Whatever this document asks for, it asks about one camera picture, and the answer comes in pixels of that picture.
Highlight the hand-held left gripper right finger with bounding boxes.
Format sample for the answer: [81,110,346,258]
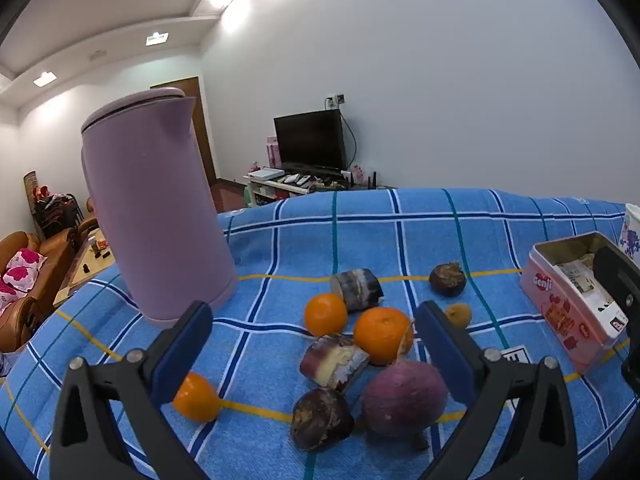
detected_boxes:
[414,301,593,480]

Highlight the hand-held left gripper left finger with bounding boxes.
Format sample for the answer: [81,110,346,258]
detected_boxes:
[48,301,216,480]

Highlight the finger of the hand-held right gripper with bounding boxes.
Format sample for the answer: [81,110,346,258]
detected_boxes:
[592,244,640,322]
[621,310,640,392]

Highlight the yellow-brown longan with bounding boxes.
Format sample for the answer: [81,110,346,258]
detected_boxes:
[444,302,473,330]

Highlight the orange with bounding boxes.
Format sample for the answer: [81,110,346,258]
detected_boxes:
[353,307,415,366]
[171,371,222,423]
[304,293,349,338]

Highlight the dark brown water chestnut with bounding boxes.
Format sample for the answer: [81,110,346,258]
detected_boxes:
[428,261,467,297]
[290,386,356,453]

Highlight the pink tin box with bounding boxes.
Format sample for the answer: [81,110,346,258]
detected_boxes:
[519,231,632,376]

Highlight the grey-purple sugarcane piece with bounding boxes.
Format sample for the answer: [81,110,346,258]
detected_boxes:
[330,268,385,313]

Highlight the white enamel mug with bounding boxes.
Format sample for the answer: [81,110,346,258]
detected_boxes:
[617,203,640,266]

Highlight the printed paper sheet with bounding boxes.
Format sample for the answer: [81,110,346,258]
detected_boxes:
[555,255,628,333]

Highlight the wooden coffee table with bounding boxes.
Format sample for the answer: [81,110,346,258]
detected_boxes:
[52,227,121,308]

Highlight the purple electric kettle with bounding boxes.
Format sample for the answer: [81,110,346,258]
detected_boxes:
[80,87,238,330]

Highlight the white television stand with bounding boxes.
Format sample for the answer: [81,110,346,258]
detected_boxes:
[243,167,381,209]

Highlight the black router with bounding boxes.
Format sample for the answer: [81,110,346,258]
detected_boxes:
[340,170,379,192]

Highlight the pink floral pillow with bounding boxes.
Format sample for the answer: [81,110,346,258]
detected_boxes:
[2,247,47,291]

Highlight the stack of dark chairs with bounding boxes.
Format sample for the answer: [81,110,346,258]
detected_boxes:
[32,192,83,239]

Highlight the brown wooden door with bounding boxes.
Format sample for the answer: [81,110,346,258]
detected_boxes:
[150,76,219,187]

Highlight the black television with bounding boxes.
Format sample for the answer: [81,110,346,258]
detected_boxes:
[273,109,348,171]

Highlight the black power cable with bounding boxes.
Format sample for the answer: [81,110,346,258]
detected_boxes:
[341,109,359,172]

